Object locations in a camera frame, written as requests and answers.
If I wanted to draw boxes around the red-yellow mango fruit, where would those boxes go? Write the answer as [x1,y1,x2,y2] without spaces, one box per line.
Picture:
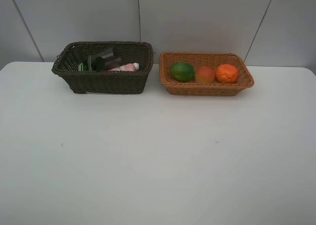
[195,66,215,84]

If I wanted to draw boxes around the translucent pink plastic cup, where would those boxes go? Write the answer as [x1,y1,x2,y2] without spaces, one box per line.
[96,47,121,71]

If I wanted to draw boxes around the wrinkled orange tangerine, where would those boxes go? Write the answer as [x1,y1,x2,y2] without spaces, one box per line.
[215,64,239,84]

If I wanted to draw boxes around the dark green pump bottle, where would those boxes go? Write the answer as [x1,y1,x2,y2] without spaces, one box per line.
[78,55,106,72]

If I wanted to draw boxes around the green round fruit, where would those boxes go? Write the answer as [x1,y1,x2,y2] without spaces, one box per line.
[170,62,195,82]

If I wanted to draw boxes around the orange wicker basket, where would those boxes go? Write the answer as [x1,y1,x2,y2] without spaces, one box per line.
[159,51,254,96]

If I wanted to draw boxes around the dark brown wicker basket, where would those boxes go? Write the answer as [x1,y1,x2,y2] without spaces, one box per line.
[52,41,154,94]

